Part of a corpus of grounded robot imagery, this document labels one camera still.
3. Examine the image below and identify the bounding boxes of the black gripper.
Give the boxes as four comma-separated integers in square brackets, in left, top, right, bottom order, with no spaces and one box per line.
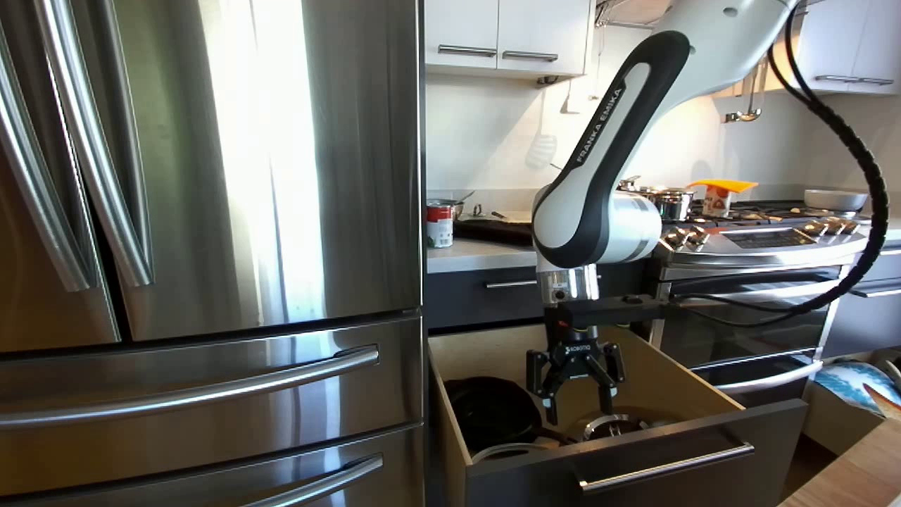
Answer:
[522,325,628,425]

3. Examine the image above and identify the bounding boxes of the steel pot in drawer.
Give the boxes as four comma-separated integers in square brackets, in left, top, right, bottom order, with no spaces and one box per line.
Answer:
[574,405,660,445]

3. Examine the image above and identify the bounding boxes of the shallow dark grey drawer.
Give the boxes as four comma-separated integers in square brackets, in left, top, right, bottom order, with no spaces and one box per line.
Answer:
[422,266,549,333]

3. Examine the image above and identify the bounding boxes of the black pan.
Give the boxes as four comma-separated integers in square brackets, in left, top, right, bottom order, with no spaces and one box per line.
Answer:
[442,376,549,459]

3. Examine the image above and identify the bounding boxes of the large glass lid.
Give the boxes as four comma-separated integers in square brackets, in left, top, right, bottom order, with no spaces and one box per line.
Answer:
[465,422,579,469]

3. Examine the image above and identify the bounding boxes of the stainless steel stove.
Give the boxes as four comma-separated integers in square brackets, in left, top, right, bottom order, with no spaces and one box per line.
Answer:
[653,191,901,409]

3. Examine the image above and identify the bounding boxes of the large stainless steel pot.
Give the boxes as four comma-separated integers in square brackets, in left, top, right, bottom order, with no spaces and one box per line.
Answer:
[653,185,703,229]

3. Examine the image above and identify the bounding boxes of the red and white can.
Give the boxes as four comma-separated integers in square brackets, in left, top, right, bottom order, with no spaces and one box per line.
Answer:
[422,204,458,254]

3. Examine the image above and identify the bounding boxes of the orange yellow item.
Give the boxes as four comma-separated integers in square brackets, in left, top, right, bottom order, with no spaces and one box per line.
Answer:
[687,174,760,223]

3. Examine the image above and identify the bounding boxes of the blue cloth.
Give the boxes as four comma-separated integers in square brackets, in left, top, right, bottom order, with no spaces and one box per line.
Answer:
[814,359,901,418]

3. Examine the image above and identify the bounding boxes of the dark grey lower cabinet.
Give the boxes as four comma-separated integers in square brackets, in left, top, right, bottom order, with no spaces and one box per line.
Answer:
[821,245,901,360]

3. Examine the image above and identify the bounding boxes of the white upper cabinet two doors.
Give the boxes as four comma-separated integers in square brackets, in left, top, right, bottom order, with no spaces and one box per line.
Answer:
[422,0,593,81]

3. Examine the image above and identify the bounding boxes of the stainless steel refrigerator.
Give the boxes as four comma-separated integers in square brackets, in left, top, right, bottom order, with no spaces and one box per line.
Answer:
[0,0,427,507]

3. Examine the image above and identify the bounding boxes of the white upper cabinet single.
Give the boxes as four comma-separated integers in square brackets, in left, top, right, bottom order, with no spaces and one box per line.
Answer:
[794,0,901,100]

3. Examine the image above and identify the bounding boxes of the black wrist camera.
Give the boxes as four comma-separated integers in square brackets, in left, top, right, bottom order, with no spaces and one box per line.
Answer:
[542,294,663,333]

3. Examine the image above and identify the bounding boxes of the metal wall hook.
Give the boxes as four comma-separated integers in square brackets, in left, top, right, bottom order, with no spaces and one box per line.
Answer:
[721,90,764,128]

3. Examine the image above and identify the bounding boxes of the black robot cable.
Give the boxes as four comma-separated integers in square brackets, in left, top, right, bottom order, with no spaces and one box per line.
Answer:
[655,0,890,333]

